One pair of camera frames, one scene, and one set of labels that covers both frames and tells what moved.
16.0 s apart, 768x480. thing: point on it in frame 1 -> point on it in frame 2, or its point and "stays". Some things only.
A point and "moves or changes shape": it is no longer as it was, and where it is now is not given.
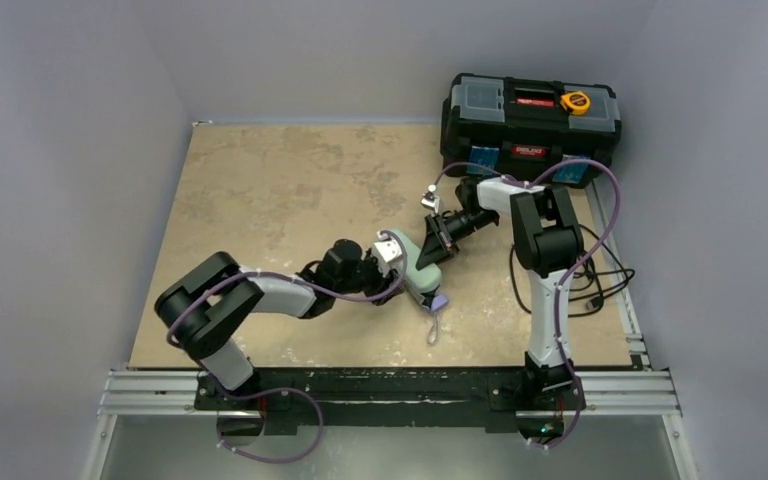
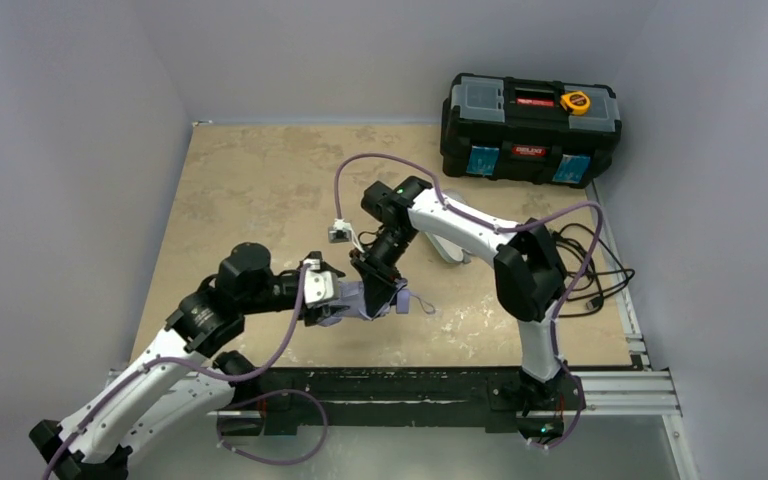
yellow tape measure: [577, 103] stays
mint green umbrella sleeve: [424, 279] moves or changes shape
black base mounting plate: [394, 397] stays
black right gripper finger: [432, 251] -> [373, 288]
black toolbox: [524, 127] stays
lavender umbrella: [438, 302] -> [352, 297]
